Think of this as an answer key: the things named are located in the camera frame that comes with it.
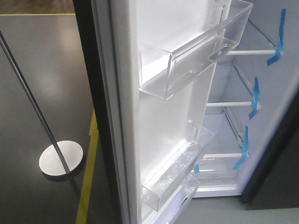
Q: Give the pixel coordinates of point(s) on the dark grey fridge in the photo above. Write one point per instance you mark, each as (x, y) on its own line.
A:
(229, 104)

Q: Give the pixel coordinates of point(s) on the clear middle door bin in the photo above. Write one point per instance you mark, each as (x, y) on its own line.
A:
(160, 186)

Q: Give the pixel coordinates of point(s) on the clear door bin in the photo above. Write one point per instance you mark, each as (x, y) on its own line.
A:
(180, 39)
(160, 186)
(177, 202)

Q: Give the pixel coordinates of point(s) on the metal floor stand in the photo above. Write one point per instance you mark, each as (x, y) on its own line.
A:
(61, 157)

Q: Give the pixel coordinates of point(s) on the blue tape strip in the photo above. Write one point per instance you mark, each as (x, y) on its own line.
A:
(255, 99)
(196, 169)
(280, 41)
(244, 149)

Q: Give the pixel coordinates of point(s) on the clear lower door bin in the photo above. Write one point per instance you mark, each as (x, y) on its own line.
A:
(177, 202)

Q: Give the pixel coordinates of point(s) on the fridge door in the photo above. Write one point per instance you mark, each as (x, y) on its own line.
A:
(137, 130)

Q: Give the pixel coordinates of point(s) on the clear upper door bin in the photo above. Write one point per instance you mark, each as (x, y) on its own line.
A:
(180, 39)

